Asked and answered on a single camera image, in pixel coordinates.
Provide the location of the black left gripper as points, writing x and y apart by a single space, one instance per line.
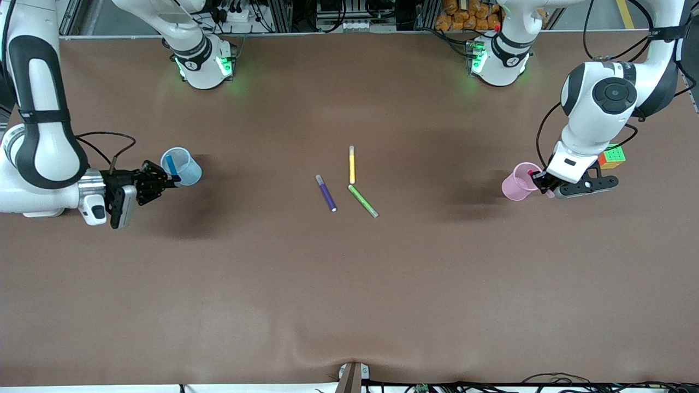
539 179

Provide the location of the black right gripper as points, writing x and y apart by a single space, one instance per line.
116 180

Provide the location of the blue marker pen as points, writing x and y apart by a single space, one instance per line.
170 164

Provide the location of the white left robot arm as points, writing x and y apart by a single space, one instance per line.
590 120

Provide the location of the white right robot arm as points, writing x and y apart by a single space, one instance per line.
43 153

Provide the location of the translucent pink plastic cup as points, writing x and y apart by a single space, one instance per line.
513 191

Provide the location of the translucent blue plastic cup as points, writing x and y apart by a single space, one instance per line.
191 172

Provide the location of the colourful puzzle cube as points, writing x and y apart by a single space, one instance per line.
616 157

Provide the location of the purple marker pen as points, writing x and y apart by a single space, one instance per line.
326 195

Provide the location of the white power strip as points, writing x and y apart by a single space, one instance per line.
235 15

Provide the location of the green marker pen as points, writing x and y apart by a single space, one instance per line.
362 200

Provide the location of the pile of orange objects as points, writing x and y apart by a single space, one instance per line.
453 22

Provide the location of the yellow marker pen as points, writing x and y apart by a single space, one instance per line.
352 166

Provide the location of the brown table mat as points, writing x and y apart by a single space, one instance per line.
349 300

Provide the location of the small green circuit board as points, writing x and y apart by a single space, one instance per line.
421 389

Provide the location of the white terminal strip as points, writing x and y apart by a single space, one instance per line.
357 25

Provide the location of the aluminium frame post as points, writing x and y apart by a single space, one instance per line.
427 13
281 16
71 16

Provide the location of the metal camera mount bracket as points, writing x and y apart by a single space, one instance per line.
352 379

